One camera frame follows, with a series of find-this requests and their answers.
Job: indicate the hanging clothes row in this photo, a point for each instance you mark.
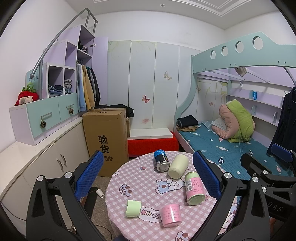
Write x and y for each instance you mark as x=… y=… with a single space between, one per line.
x=87 y=88

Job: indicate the green and pink rolled quilt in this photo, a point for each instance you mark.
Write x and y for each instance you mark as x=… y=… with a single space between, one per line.
x=239 y=123

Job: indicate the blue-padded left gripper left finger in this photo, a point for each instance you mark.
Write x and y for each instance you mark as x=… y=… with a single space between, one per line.
x=44 y=220

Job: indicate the blue battery-print can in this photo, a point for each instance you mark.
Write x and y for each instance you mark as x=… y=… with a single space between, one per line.
x=162 y=163

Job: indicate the small light green cup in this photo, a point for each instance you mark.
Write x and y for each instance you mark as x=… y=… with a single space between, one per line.
x=133 y=208

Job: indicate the folded dark clothes pile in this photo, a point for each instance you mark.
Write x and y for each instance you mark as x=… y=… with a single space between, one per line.
x=187 y=124

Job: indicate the cream white cup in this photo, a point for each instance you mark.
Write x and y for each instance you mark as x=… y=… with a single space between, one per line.
x=178 y=166

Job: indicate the white paper cup on floor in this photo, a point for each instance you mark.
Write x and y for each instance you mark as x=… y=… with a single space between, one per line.
x=100 y=193

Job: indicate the small blue box on shelf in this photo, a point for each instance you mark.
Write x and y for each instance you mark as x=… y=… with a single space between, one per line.
x=254 y=95

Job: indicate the large cardboard box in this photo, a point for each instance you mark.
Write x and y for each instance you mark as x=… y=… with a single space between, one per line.
x=105 y=130

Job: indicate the red bench with white top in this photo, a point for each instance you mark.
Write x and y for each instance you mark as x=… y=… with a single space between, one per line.
x=145 y=146

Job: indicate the red strawberry plush toy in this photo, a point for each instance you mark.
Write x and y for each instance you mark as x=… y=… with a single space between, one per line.
x=27 y=95

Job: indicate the teal bunk bed frame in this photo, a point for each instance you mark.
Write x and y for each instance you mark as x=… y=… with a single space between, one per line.
x=234 y=70

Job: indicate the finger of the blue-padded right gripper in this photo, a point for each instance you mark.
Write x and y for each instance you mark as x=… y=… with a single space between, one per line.
x=281 y=153
x=254 y=167

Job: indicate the pink checkered tablecloth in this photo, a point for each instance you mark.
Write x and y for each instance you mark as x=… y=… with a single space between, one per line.
x=138 y=180

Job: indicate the dark hanging garment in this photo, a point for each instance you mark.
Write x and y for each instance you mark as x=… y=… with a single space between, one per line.
x=285 y=132

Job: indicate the green pink labelled tin can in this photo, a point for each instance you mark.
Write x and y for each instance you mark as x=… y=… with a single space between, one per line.
x=194 y=189

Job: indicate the purple stair shelf cabinet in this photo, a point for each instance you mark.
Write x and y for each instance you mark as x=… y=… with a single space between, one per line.
x=55 y=83

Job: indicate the pink cup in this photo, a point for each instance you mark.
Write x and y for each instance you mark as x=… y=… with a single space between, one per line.
x=170 y=215

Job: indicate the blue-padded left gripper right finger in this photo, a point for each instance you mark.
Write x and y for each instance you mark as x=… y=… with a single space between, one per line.
x=251 y=220

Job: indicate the white low cabinet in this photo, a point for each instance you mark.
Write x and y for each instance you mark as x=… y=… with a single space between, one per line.
x=21 y=164

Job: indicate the teal candy-print mattress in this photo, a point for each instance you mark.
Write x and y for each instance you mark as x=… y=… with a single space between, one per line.
x=227 y=155

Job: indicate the white pillow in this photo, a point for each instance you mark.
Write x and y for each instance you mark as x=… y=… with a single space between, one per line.
x=219 y=127

